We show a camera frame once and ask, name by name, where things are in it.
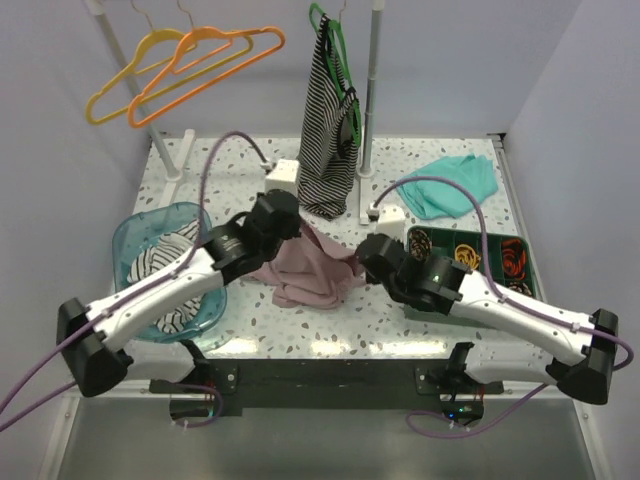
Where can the zebra striped garment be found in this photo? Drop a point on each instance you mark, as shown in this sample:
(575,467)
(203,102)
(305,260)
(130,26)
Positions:
(169,247)

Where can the pink tank top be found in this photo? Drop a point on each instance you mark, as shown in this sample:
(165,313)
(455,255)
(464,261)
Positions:
(311,270)

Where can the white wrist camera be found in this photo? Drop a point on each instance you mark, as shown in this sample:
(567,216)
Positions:
(283,175)
(387,219)

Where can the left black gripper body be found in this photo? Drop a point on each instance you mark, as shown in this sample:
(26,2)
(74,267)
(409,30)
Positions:
(272,249)

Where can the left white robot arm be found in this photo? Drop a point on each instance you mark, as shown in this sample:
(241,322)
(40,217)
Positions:
(97,341)

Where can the yellow hanger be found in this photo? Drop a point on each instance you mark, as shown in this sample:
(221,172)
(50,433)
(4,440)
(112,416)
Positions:
(131,69)

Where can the yellow rolled band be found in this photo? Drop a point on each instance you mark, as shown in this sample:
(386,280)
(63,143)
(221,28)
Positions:
(468,256)

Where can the green compartment tray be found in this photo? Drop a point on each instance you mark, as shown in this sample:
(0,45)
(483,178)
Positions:
(444,242)

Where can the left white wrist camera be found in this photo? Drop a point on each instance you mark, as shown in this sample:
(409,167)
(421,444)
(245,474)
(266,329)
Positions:
(283,175)

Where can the brown floral rolled belt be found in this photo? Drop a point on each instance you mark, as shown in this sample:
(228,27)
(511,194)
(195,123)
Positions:
(420,244)

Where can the black white patterned roll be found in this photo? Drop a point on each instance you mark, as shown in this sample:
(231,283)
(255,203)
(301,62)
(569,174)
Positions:
(521,287)

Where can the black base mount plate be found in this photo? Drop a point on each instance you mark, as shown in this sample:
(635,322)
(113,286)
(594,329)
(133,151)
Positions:
(365,384)

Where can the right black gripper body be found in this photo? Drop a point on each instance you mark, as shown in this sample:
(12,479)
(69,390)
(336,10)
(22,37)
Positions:
(370,280)

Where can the orange black rolled belt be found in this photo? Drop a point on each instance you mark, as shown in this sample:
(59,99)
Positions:
(514,258)

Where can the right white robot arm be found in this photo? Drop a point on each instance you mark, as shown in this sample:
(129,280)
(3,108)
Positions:
(571,350)

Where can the black white striped top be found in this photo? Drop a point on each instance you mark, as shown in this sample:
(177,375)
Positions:
(329,145)

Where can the white clothes rack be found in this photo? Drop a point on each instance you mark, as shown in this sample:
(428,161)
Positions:
(365,172)

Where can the teal plastic basin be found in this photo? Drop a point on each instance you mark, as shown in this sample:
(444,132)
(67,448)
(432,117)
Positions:
(141,231)

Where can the green hanger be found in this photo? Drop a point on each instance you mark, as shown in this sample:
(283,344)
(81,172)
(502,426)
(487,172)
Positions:
(345,70)

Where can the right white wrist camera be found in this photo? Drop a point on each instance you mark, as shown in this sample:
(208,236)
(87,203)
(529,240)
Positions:
(387,219)

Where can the orange hanger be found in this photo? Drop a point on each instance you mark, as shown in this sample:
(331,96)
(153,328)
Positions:
(193,39)

